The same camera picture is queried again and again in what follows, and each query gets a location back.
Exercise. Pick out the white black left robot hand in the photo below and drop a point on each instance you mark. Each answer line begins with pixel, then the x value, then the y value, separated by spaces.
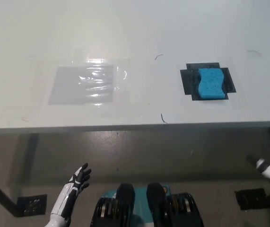
pixel 71 189

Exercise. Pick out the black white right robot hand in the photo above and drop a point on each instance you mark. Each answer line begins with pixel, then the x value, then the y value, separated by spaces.
pixel 266 169

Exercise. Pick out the blue soft sponge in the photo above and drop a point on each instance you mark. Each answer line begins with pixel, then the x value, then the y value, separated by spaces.
pixel 211 84

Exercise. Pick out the black tape marked spot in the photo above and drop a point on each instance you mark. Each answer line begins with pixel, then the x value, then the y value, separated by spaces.
pixel 188 80

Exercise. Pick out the black floor tape patch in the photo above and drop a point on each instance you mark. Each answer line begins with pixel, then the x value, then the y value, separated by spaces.
pixel 32 205
pixel 250 198

